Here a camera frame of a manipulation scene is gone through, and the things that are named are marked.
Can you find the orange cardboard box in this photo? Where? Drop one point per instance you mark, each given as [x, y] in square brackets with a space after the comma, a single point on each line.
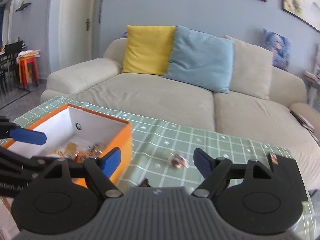
[84, 127]

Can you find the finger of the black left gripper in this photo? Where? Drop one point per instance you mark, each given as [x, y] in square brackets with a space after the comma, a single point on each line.
[76, 169]

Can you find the own right gripper blue-tipped left finger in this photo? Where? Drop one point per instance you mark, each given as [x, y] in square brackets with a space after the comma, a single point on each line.
[99, 172]

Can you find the books on sofa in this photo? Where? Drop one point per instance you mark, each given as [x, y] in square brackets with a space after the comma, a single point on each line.
[303, 121]

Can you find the orange noodle snack bag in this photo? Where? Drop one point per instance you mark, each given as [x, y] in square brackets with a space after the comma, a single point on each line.
[56, 154]

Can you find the clear bag brown nuts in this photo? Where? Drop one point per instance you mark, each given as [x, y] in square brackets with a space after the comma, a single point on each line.
[91, 151]

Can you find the brown gold snack packet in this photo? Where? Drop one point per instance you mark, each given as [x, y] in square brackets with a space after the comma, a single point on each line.
[70, 150]

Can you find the light blue cushion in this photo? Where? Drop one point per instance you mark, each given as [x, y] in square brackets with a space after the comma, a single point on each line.
[201, 59]

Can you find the red orange stool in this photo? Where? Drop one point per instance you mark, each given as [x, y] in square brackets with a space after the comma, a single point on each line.
[28, 71]

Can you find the framed painting right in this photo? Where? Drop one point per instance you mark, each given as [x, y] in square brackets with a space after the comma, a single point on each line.
[305, 10]

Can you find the own right gripper blue-tipped right finger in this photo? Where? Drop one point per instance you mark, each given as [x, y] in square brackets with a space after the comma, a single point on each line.
[215, 173]

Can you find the black dining chair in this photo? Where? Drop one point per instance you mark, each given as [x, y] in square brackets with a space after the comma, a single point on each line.
[9, 65]

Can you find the small wrapped candy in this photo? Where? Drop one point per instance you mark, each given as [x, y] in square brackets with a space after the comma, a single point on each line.
[177, 160]

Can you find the blue poster on wall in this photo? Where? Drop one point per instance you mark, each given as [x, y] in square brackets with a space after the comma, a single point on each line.
[280, 48]

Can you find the black notebook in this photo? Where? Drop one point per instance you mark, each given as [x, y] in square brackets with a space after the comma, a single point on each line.
[287, 170]

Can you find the white door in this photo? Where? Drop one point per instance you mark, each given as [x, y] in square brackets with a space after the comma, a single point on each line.
[75, 31]

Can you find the beige sofa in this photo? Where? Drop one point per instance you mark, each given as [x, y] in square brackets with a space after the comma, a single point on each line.
[101, 82]

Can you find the yellow cushion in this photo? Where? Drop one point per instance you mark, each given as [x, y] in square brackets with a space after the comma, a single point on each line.
[148, 49]

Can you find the beige cushion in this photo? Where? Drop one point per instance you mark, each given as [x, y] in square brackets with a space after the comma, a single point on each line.
[252, 69]

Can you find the green checkered tablecloth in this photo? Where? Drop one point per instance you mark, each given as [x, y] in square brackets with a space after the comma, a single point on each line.
[157, 201]

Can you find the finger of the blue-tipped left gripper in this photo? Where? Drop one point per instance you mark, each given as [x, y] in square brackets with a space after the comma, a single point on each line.
[28, 136]

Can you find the white bookshelf with books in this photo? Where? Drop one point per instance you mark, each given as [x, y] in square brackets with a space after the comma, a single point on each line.
[313, 79]

